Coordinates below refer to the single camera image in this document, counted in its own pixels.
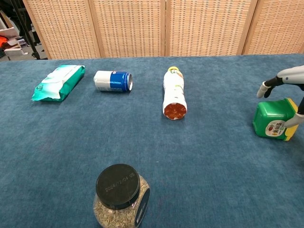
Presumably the green wet wipes pack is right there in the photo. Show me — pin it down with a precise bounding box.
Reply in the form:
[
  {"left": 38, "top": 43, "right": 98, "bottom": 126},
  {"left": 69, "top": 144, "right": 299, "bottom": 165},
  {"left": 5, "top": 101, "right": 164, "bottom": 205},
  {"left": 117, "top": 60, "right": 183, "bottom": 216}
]
[{"left": 31, "top": 65, "right": 86, "bottom": 103}]

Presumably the green tub with yellow lid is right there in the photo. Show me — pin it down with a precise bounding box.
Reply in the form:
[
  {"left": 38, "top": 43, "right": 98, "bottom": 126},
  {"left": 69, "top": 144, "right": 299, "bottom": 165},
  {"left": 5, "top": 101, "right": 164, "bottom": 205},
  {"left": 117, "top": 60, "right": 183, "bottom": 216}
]
[{"left": 252, "top": 98, "right": 299, "bottom": 142}]

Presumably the blue and white can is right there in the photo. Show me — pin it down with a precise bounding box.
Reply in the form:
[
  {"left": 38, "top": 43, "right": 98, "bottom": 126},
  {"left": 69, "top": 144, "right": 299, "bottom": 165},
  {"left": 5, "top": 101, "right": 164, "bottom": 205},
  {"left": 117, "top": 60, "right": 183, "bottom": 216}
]
[{"left": 93, "top": 70, "right": 133, "bottom": 93}]

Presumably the black tripod stand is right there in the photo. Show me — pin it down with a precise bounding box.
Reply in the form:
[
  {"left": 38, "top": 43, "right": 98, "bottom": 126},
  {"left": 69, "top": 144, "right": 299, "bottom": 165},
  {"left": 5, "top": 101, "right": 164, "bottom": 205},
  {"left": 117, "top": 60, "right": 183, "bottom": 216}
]
[{"left": 9, "top": 0, "right": 45, "bottom": 60}]

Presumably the orange fabric item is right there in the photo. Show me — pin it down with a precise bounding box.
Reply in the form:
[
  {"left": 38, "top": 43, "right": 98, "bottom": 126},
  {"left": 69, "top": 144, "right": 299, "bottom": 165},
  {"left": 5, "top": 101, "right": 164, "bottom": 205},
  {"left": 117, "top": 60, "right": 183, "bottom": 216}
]
[{"left": 0, "top": 35, "right": 10, "bottom": 49}]

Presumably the white cardboard box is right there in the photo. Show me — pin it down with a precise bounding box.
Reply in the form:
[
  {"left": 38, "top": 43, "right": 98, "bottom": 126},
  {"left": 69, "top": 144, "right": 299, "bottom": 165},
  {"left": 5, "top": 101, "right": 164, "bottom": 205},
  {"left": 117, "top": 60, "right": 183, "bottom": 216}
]
[{"left": 0, "top": 26, "right": 27, "bottom": 61}]

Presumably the clear jar with black lid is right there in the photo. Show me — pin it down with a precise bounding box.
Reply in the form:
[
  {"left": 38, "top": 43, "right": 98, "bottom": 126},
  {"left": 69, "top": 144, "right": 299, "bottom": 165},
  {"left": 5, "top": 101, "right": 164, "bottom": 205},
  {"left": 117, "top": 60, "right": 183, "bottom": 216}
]
[{"left": 92, "top": 163, "right": 151, "bottom": 228}]

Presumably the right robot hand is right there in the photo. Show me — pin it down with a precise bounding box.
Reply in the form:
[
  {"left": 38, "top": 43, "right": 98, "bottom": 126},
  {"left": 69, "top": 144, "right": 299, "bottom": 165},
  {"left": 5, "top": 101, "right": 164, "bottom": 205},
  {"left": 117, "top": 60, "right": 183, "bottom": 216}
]
[{"left": 256, "top": 66, "right": 304, "bottom": 129}]

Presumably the wooden rattan folding screen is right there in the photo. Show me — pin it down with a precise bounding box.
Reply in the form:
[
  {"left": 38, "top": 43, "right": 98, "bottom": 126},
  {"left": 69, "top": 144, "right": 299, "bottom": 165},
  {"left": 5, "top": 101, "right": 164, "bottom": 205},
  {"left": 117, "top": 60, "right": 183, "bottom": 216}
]
[{"left": 22, "top": 0, "right": 304, "bottom": 60}]

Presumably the blue table cloth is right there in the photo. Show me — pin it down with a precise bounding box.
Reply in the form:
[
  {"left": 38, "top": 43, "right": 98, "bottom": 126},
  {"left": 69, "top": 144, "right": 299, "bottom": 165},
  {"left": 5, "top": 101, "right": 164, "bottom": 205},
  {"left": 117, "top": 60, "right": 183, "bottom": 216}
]
[{"left": 0, "top": 54, "right": 304, "bottom": 228}]

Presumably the white bottle with yellow cap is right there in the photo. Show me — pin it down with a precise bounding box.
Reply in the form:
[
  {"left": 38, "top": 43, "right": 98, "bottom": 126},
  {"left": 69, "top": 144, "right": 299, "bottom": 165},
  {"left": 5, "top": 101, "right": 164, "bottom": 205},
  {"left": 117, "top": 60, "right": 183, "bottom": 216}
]
[{"left": 162, "top": 66, "right": 188, "bottom": 120}]

